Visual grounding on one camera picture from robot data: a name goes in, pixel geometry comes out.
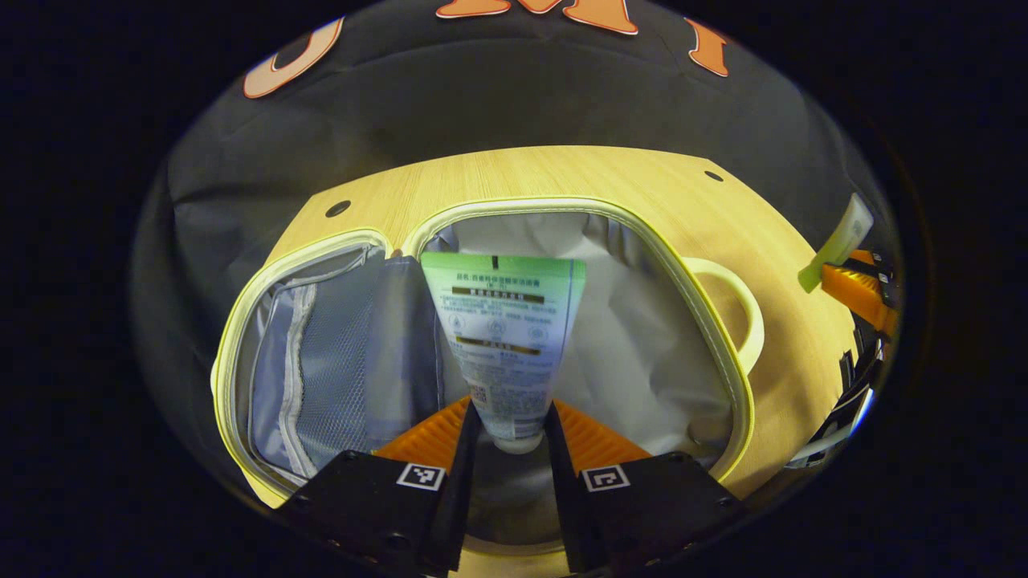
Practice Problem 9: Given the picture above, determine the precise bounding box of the green and white tube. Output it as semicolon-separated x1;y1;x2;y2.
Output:
419;251;588;455

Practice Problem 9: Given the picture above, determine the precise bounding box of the pale yellow-green tube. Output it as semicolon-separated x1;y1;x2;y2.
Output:
797;192;875;295

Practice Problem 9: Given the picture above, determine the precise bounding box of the pale yellow suitcase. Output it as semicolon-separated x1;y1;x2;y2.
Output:
210;197;765;556

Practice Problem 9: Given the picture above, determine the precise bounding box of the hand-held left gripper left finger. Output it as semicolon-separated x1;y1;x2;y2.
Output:
279;395;483;576

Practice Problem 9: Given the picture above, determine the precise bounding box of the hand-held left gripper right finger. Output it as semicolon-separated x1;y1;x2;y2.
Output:
545;399;749;576

